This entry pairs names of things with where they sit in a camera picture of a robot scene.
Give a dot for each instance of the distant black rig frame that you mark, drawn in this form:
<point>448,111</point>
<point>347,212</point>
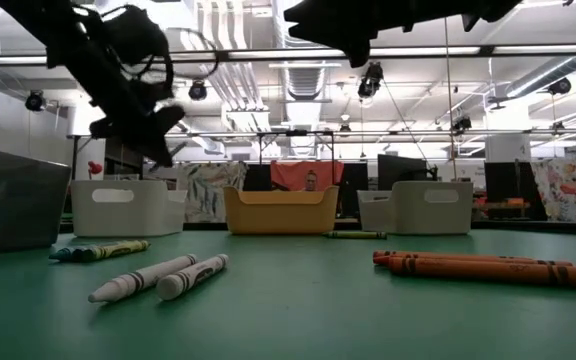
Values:
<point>295,133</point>

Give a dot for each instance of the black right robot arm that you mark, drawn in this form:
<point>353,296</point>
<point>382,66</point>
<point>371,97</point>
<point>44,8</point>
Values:
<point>443,7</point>

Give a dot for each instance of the distant wooden desk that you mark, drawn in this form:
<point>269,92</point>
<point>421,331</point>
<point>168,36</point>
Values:
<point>498,205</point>

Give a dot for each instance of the blue crayon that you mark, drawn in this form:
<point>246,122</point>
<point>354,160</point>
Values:
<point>63,254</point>

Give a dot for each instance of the orange-red crayons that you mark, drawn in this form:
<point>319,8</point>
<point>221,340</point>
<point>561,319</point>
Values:
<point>383,260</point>

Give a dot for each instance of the flower print cloth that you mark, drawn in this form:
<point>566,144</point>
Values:
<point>563,190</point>

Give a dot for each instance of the black beam with light strips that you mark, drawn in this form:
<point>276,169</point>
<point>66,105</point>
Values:
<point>486,50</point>

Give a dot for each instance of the orange cloth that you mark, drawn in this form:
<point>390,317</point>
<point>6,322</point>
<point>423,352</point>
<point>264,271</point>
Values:
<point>283,175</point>

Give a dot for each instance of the person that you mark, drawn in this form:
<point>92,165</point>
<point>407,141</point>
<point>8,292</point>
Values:
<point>310,180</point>

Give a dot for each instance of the yellow green crayon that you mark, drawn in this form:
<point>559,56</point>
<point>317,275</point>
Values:
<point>123,248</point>
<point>88,254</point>
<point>355,234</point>

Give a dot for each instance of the grey plastic bin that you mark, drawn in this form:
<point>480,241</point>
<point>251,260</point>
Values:
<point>433,220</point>

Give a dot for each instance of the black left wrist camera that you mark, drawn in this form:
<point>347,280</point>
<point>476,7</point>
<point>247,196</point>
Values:
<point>135,35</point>

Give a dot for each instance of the black monitor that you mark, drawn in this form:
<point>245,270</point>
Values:
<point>403,170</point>

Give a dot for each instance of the black partition panel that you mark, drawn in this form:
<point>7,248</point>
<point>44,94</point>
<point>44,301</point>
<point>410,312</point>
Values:
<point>498,180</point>

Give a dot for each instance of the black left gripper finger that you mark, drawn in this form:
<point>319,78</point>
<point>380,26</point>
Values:
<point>163,147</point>
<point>135,147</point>

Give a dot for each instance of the dark green plastic bin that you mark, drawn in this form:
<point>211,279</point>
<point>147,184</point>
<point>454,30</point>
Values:
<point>13,200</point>

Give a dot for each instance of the white plastic bin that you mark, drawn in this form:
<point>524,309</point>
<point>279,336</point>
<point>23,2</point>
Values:
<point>128,220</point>

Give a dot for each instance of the orange plastic bin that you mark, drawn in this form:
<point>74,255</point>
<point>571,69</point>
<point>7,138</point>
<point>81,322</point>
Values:
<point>280,215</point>

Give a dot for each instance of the silver ventilation duct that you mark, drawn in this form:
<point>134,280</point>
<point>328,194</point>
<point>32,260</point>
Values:
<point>305,82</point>

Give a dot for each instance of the white crayon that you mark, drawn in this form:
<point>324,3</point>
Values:
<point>193,276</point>
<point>138,281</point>

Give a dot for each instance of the green table mat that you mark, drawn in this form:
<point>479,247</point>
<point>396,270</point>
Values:
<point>288,325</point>

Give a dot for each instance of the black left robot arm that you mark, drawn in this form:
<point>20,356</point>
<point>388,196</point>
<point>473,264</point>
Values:
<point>68,50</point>

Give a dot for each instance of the leaf print cloth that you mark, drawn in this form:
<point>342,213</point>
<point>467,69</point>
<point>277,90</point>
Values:
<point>208,195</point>

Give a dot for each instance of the orange crayons front right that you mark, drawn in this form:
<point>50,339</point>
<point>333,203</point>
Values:
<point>493,272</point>

